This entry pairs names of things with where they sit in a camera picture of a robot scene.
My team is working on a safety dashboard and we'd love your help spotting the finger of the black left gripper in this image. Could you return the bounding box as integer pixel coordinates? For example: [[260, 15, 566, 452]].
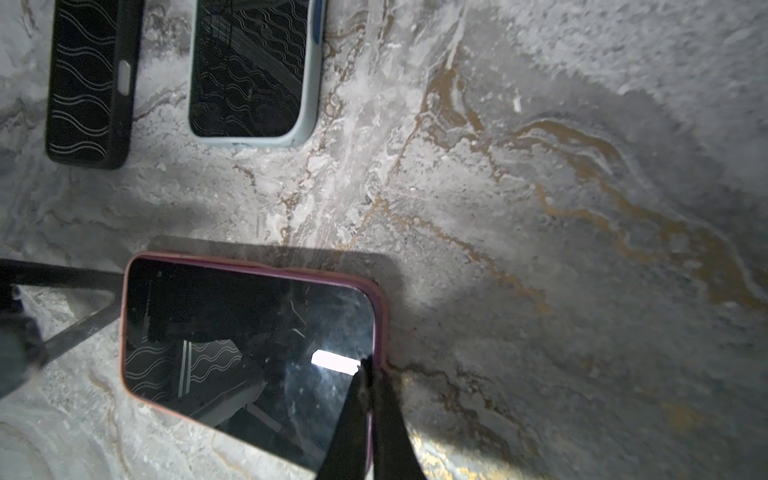
[[1, 259, 123, 363]]

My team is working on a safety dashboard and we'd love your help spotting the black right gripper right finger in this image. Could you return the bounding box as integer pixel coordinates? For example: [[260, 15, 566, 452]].
[[370, 362, 426, 480]]

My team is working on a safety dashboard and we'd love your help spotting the light blue phone case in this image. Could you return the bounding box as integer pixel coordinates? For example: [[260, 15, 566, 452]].
[[187, 0, 327, 148]]

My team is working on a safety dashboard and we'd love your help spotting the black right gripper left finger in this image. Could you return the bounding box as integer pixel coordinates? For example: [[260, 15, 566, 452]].
[[316, 359, 371, 480]]

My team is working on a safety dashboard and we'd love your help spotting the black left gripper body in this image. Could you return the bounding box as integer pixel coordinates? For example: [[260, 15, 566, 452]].
[[0, 313, 48, 398]]

